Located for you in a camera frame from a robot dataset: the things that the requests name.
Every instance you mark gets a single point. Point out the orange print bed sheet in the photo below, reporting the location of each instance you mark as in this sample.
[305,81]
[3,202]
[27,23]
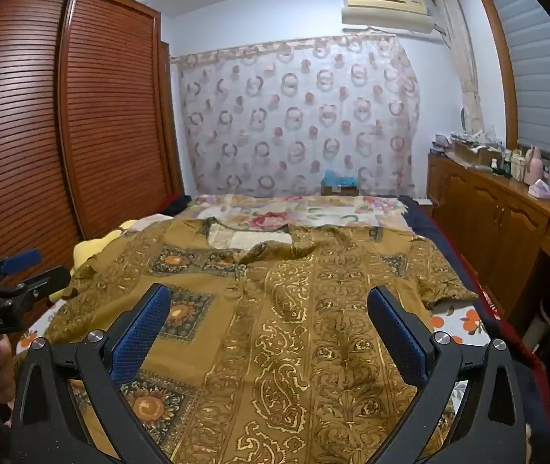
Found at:
[463,321]

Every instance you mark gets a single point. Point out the pink bottle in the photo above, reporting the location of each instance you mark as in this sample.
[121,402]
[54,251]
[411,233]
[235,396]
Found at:
[533,167]

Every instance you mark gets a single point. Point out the pink tissue box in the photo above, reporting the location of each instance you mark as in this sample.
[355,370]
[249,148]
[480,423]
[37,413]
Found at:
[542,191]

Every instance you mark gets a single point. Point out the grey window blind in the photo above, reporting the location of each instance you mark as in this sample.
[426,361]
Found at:
[545,82]

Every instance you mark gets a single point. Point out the circle patterned sheer curtain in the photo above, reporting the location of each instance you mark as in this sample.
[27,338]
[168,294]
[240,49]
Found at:
[304,121]

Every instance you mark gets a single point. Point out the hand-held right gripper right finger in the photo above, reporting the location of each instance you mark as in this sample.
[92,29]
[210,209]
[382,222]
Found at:
[400,333]

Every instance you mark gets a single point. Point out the beige side curtain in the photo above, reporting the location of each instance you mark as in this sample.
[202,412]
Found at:
[463,58]

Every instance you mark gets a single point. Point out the red dark cloth pile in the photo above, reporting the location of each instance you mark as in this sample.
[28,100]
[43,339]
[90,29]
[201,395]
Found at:
[178,203]

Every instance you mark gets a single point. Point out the wooden sideboard cabinet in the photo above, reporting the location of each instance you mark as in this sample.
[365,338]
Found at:
[492,222]

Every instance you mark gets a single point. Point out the wooden window frame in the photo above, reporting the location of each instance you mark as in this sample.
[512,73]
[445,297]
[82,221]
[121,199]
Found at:
[497,58]

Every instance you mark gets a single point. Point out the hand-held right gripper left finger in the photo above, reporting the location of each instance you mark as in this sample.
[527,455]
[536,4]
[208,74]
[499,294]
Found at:
[139,333]

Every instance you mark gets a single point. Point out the floral blanket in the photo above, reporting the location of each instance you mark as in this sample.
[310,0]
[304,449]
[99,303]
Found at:
[275,215]

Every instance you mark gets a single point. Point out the purple small pouch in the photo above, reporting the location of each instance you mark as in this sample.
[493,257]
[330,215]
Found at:
[440,143]

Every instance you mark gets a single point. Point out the beige air conditioner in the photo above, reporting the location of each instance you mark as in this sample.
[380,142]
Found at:
[386,9]

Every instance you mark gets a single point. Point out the blue cloth item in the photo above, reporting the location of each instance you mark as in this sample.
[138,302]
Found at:
[340,183]

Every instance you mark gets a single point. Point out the cardboard box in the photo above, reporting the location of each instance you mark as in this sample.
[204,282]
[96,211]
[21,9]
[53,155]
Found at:
[473,152]

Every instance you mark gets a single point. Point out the wooden louvered wardrobe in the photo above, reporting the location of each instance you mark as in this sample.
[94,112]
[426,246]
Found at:
[110,130]

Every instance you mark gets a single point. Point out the yellow plush toy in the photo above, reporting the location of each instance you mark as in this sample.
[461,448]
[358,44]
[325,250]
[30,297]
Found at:
[91,251]

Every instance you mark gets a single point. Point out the brown gold patterned shirt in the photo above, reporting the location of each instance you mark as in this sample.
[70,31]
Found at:
[280,348]

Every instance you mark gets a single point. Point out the navy red-trimmed quilt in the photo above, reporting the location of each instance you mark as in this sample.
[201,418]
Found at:
[429,225]

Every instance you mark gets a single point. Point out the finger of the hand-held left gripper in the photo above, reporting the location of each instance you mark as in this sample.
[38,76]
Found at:
[21,260]
[47,280]

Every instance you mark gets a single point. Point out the white bottle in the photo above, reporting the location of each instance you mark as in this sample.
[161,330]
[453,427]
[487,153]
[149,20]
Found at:
[518,167]

